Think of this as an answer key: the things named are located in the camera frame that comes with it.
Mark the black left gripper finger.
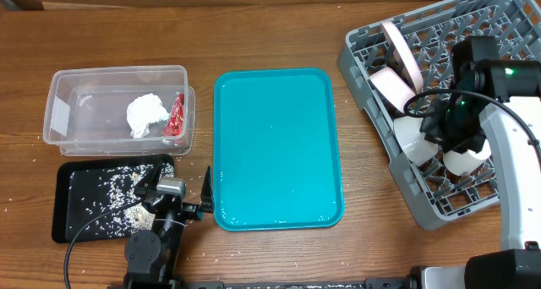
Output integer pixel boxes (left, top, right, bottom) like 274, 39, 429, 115
134, 161, 163, 196
200, 166, 214, 213

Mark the cream white cup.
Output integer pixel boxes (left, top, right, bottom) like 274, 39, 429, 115
443, 140, 491, 176

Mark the grey bowl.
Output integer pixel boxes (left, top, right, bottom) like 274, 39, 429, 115
393, 116, 439, 166

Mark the red foil snack wrapper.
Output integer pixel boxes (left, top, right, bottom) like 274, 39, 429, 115
163, 94, 185, 137

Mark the white tissue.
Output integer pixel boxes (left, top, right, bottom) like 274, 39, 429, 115
126, 93, 170, 139

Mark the small pink rice bowl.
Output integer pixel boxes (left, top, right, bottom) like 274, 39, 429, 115
369, 67, 416, 113

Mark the large pink plate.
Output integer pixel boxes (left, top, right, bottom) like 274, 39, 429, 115
381, 21, 424, 93

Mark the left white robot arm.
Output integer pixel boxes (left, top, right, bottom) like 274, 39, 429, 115
123, 164, 214, 289

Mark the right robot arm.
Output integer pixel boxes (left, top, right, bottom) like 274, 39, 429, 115
418, 35, 540, 288

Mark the grey dishwasher rack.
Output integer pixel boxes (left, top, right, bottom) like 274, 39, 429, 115
337, 0, 540, 231

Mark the black tray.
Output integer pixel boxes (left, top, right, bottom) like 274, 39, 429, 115
52, 155, 176, 243

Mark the clear plastic bin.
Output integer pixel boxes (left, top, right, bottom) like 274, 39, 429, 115
42, 65, 195, 156

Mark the teal plastic tray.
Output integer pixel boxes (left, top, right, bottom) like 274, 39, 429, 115
212, 68, 345, 232

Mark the black rail at table edge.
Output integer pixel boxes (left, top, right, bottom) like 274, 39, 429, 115
110, 276, 422, 289

